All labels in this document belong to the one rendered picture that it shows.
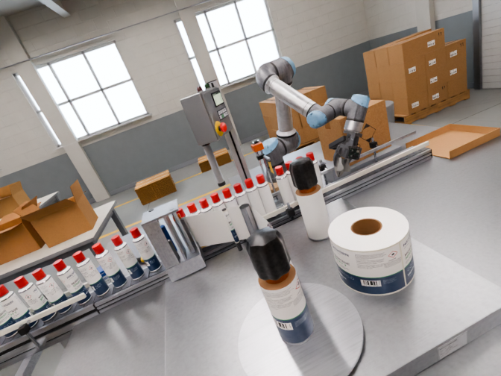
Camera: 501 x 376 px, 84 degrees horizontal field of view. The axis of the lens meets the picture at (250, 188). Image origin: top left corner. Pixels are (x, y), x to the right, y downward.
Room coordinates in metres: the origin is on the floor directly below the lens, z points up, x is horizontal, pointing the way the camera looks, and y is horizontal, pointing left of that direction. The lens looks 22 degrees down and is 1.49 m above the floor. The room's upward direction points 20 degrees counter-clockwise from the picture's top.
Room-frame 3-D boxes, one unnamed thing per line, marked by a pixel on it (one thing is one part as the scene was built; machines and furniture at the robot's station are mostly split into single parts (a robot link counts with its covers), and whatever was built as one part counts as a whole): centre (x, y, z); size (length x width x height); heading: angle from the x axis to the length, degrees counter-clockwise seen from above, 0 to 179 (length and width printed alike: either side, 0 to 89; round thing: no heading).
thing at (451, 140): (1.29, -1.05, 0.85); 0.30 x 0.26 x 0.04; 99
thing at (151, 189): (5.05, 1.64, 0.16); 0.64 x 0.53 x 0.31; 101
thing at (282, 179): (1.14, -0.14, 0.98); 0.05 x 0.05 x 0.20
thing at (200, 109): (1.20, 0.06, 1.38); 0.17 x 0.10 x 0.19; 154
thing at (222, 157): (5.68, 0.50, 0.10); 0.64 x 0.52 x 0.20; 94
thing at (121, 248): (1.03, 0.57, 0.98); 0.05 x 0.05 x 0.20
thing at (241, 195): (1.11, 0.05, 0.98); 0.05 x 0.05 x 0.20
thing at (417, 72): (4.45, -3.07, 0.57); 1.20 x 0.83 x 1.14; 99
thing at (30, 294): (0.96, 0.93, 0.98); 0.05 x 0.05 x 0.20
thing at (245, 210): (0.92, 0.04, 0.97); 0.05 x 0.05 x 0.19
